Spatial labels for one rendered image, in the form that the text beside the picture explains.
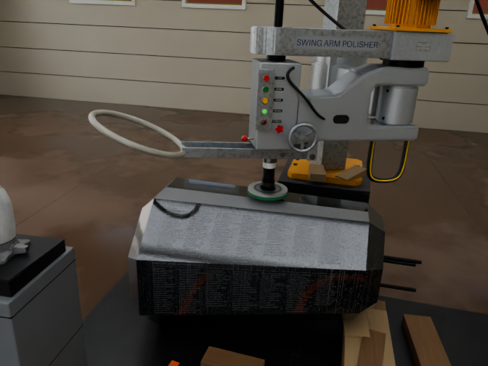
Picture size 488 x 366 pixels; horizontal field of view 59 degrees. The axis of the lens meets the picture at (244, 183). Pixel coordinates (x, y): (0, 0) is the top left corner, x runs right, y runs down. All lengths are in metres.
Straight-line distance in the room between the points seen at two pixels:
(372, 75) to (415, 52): 0.22
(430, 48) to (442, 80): 6.12
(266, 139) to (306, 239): 0.52
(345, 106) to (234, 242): 0.86
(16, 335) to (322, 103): 1.60
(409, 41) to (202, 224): 1.32
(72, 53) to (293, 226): 7.95
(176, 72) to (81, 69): 2.02
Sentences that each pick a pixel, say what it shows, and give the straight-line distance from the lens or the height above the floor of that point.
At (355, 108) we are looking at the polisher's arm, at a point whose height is 1.33.
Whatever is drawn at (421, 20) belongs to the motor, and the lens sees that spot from 2.29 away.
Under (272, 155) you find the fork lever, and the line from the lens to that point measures 2.18.
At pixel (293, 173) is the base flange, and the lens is 2.86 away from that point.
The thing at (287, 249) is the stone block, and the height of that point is 0.69.
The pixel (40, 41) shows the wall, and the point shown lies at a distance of 9.97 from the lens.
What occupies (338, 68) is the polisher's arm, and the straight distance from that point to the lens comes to 2.76.
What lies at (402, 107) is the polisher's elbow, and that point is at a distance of 2.32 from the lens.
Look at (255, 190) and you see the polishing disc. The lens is 2.25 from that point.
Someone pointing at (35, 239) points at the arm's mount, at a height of 0.85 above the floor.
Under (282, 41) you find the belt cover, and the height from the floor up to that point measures 1.63.
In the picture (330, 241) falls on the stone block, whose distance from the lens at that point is 2.12.
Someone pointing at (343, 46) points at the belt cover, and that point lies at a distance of 2.12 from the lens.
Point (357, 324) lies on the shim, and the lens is 2.48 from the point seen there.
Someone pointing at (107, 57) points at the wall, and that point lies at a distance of 9.23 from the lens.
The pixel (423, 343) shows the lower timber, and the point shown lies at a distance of 2.70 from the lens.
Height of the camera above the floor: 1.72
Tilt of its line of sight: 21 degrees down
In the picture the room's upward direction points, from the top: 2 degrees clockwise
